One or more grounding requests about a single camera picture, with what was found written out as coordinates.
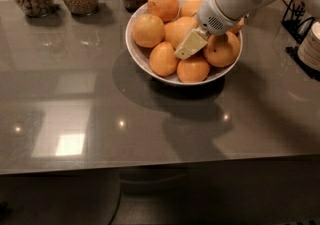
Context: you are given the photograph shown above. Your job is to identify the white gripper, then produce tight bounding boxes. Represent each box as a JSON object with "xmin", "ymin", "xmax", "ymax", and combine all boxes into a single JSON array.
[{"xmin": 174, "ymin": 0, "xmax": 240, "ymax": 60}]

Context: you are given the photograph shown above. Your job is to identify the large centre orange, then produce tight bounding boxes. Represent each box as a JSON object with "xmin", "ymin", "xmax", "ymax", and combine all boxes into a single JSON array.
[{"xmin": 170, "ymin": 17, "xmax": 198, "ymax": 48}]

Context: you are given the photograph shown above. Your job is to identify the white ceramic bowl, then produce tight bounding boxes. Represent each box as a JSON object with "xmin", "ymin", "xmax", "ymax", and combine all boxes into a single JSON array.
[{"xmin": 125, "ymin": 4, "xmax": 243, "ymax": 87}]

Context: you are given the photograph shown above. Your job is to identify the orange right side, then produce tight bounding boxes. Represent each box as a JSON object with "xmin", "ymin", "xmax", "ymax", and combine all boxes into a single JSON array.
[{"xmin": 203, "ymin": 31, "xmax": 241, "ymax": 68}]

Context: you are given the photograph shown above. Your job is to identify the small hidden orange centre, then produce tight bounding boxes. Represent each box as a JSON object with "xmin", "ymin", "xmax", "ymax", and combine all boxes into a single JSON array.
[{"xmin": 164, "ymin": 22, "xmax": 174, "ymax": 41}]

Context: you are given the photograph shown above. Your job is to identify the orange top middle with stem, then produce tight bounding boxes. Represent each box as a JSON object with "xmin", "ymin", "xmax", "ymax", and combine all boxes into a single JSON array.
[{"xmin": 179, "ymin": 0, "xmax": 202, "ymax": 17}]

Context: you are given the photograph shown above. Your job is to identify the orange bottom middle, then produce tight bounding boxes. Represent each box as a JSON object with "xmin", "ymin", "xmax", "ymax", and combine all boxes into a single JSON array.
[{"xmin": 177, "ymin": 53, "xmax": 210, "ymax": 83}]

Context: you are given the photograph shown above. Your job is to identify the orange top right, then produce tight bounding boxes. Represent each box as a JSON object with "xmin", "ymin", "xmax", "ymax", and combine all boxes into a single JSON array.
[{"xmin": 230, "ymin": 18, "xmax": 245, "ymax": 34}]

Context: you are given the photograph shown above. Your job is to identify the orange bottom left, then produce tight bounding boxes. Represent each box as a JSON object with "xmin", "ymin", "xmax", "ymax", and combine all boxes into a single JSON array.
[{"xmin": 149, "ymin": 41, "xmax": 179, "ymax": 77}]

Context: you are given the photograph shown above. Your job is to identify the orange top left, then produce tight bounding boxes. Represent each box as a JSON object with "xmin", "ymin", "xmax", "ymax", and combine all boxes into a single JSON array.
[{"xmin": 147, "ymin": 0, "xmax": 179, "ymax": 22}]

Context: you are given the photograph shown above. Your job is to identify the orange far left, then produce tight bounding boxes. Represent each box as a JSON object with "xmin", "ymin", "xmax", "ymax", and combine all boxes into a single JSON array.
[{"xmin": 132, "ymin": 14, "xmax": 165, "ymax": 48}]

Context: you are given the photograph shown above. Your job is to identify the stack of white plates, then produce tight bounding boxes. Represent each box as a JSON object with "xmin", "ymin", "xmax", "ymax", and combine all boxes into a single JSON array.
[{"xmin": 298, "ymin": 22, "xmax": 320, "ymax": 71}]

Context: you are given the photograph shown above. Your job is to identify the black wire rack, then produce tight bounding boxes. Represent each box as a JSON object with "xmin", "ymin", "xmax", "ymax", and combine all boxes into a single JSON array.
[{"xmin": 281, "ymin": 0, "xmax": 320, "ymax": 81}]

